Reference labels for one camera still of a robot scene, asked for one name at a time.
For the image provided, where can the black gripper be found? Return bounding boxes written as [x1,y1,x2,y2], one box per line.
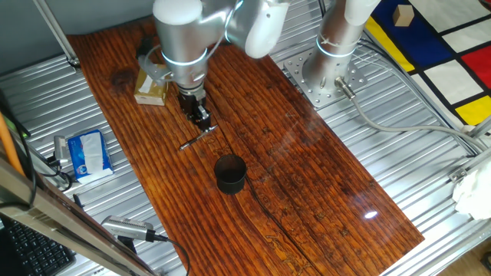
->
[176,88,213,133]

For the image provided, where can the black clear gel pen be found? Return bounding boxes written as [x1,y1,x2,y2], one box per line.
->
[179,124,219,151]

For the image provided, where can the black mesh pen holder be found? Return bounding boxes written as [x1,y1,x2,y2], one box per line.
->
[213,153,248,196]

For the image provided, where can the blue tissue pack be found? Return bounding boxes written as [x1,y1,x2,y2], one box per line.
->
[67,129,115,185]

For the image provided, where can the glossy wooden board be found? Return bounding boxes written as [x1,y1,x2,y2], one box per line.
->
[67,15,426,276]

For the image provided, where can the small silver device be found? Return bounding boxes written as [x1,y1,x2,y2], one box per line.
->
[52,135,72,166]

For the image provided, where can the grey metal pole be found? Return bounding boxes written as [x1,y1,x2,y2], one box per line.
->
[32,0,81,70]

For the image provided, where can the orange pole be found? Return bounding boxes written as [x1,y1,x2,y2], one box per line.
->
[0,110,26,177]

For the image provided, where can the black keyboard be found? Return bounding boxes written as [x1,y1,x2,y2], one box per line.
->
[0,216,77,276]

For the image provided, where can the small wooden cube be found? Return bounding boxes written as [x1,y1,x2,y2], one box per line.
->
[392,4,416,28]

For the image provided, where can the colour block checked cloth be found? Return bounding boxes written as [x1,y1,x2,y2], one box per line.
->
[364,0,491,127]

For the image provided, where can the white crumpled cloth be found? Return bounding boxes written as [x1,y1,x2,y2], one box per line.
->
[451,160,491,222]

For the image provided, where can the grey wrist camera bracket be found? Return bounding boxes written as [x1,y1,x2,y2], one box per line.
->
[137,37,174,87]

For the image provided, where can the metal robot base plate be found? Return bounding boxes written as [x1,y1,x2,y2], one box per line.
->
[282,48,368,110]

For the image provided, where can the silver camera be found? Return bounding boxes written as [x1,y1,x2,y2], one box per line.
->
[101,215,157,243]

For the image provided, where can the black camera cable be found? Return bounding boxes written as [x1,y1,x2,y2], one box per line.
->
[153,234,192,276]

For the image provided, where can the black camera stand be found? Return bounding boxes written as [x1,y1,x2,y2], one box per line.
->
[117,235,138,255]

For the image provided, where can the metal frame beam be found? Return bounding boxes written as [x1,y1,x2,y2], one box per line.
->
[0,155,158,276]

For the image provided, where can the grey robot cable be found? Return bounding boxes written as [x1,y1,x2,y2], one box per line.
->
[334,76,488,153]

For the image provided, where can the aluminium corner bracket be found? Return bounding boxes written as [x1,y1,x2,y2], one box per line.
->
[448,145,491,183]

